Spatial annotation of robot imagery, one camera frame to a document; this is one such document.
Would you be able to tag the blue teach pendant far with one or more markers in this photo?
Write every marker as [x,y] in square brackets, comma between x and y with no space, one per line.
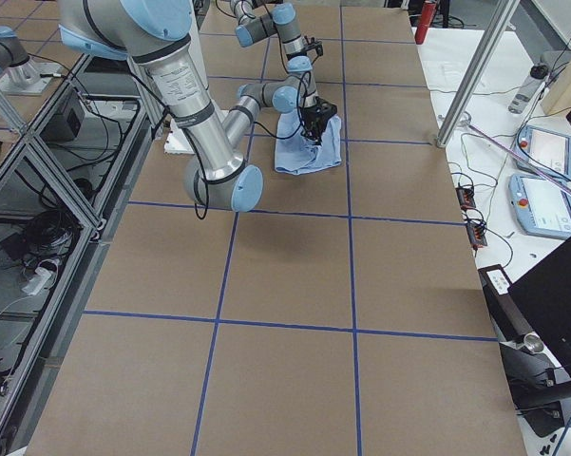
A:
[546,149]

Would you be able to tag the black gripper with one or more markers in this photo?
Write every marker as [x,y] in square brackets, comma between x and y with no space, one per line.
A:
[314,121]
[293,56]

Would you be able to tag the black laptop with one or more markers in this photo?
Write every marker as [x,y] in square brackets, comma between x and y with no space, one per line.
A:
[543,296]

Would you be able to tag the aluminium frame post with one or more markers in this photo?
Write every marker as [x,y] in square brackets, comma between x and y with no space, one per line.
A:
[489,41]

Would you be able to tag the red cylinder tube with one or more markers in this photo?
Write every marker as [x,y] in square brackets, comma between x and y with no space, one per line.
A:
[424,22]

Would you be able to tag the black monitor stand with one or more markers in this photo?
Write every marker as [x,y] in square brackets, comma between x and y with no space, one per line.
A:
[527,368]

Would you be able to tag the light blue t-shirt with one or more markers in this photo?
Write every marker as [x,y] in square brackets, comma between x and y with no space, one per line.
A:
[297,155]

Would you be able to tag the black power supply box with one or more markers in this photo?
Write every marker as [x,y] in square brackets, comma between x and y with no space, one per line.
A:
[66,122]

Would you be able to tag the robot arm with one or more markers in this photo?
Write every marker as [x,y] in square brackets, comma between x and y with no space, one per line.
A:
[157,36]
[261,20]

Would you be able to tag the blue teach pendant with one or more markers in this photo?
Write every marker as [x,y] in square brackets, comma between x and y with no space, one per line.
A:
[546,149]
[541,208]

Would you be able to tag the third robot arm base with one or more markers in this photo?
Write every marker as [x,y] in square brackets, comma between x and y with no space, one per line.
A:
[20,74]

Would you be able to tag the orange terminal block board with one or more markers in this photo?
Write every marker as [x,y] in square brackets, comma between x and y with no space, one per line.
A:
[476,226]

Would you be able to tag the blue teach pendant near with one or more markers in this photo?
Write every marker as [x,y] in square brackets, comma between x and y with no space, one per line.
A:
[541,208]

